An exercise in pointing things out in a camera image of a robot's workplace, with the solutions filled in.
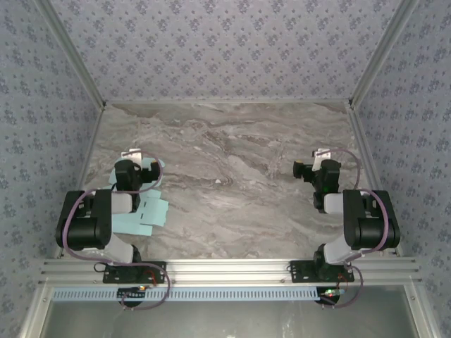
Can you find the black controller board with lights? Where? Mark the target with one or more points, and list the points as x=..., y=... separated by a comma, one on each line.
x=329, y=297
x=130, y=294

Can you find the aluminium frame cross rail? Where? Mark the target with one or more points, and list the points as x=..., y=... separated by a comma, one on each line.
x=225, y=271

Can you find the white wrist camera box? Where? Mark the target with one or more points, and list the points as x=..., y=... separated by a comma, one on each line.
x=319, y=160
x=135, y=156

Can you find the light blue paper box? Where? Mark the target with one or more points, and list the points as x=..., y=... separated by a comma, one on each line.
x=155, y=211

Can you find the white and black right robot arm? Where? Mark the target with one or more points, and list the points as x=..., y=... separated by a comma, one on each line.
x=370, y=225

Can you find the grey metal panel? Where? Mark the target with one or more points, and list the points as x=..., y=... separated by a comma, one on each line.
x=225, y=320

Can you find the thin aluminium table rail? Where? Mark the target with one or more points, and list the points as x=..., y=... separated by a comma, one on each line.
x=225, y=101

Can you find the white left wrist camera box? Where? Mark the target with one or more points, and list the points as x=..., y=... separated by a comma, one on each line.
x=135, y=156

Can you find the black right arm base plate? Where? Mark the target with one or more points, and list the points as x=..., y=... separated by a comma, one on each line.
x=301, y=273

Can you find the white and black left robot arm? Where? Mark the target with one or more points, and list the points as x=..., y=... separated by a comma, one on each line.
x=88, y=225

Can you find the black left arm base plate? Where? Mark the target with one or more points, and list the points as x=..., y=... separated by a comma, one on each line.
x=155, y=273

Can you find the aluminium table side rail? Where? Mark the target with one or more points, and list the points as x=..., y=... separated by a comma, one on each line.
x=361, y=141
x=85, y=158

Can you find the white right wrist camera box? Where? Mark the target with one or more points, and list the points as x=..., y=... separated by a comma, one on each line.
x=319, y=160

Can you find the aluminium frame leg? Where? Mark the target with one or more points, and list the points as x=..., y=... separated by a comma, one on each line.
x=421, y=313
x=35, y=313

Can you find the aluminium frame corner post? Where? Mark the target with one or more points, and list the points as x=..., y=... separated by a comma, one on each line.
x=380, y=53
x=74, y=53

